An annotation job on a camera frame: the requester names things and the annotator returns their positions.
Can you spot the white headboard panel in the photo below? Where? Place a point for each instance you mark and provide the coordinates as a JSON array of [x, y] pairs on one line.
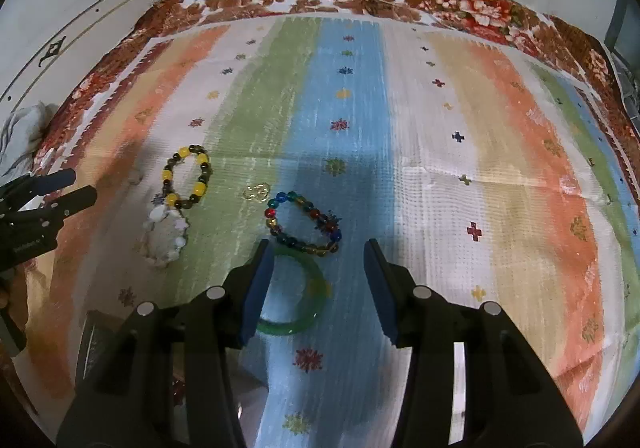
[[75, 28]]

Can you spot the striped woven mat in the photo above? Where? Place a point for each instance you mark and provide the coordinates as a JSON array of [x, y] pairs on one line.
[[450, 178]]

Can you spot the pile of colourful beads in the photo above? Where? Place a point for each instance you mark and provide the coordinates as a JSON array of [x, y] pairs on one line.
[[182, 151]]

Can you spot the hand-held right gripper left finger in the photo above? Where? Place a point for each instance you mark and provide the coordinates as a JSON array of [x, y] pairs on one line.
[[257, 288]]

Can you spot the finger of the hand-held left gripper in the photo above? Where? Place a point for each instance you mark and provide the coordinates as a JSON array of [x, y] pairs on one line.
[[56, 179], [75, 200]]

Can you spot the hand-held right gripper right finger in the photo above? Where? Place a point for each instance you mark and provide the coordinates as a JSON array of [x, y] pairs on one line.
[[382, 288]]

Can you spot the metal clothes rack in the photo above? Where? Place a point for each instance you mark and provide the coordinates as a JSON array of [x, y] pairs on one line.
[[622, 23]]

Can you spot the metal tin box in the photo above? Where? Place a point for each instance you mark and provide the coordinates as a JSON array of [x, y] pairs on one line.
[[92, 348]]

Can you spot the green jade bangle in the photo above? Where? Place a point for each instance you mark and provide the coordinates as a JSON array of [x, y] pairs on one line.
[[287, 327]]

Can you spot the grey cloth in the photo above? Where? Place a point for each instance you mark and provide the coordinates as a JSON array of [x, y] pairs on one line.
[[20, 128]]

